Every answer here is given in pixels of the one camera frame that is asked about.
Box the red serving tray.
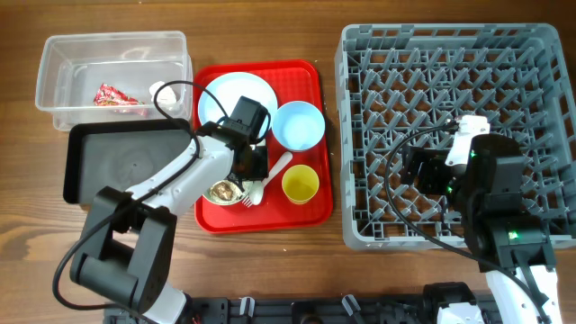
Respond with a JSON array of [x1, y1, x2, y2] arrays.
[[193, 59, 333, 234]]

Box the black waste tray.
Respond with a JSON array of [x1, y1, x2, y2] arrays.
[[63, 120, 191, 204]]

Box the clear plastic waste bin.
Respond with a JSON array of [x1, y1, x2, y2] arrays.
[[35, 31, 194, 131]]

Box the light blue plate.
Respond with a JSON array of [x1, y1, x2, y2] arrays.
[[197, 72, 278, 144]]

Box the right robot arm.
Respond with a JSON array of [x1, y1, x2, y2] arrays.
[[400, 133, 562, 323]]

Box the white tissue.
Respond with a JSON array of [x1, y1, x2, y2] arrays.
[[148, 81, 177, 111]]

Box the green bowl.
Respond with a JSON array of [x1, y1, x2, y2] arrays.
[[202, 180, 252, 206]]

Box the grey dishwasher rack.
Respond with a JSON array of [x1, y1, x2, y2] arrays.
[[335, 23, 575, 250]]

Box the red snack wrapper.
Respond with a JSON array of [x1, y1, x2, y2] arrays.
[[93, 83, 148, 117]]

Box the food scraps rice and peanuts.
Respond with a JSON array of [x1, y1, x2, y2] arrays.
[[205, 180, 244, 205]]

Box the white plastic spoon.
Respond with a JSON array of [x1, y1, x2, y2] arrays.
[[247, 151, 293, 207]]

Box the yellow cup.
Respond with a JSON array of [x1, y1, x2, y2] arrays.
[[282, 165, 320, 205]]

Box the white plastic fork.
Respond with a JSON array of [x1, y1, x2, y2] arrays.
[[241, 181, 265, 207]]

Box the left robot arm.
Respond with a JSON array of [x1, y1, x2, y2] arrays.
[[61, 96, 270, 323]]

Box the light blue bowl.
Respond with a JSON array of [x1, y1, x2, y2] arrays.
[[272, 101, 326, 152]]

